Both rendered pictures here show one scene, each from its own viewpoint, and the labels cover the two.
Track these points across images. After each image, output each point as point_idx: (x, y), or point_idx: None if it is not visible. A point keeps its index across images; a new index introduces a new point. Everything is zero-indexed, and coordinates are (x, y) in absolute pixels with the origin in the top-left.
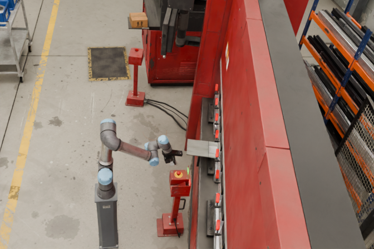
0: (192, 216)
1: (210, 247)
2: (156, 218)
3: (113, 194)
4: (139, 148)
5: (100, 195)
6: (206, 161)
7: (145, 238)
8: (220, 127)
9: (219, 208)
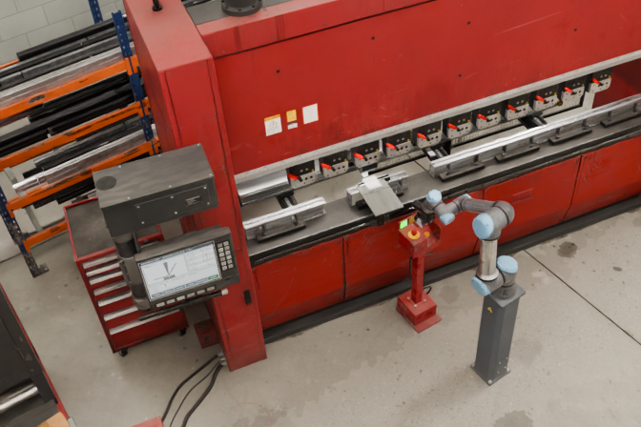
0: None
1: (492, 162)
2: (417, 334)
3: None
4: (475, 200)
5: (516, 286)
6: None
7: (454, 331)
8: (372, 149)
9: (480, 127)
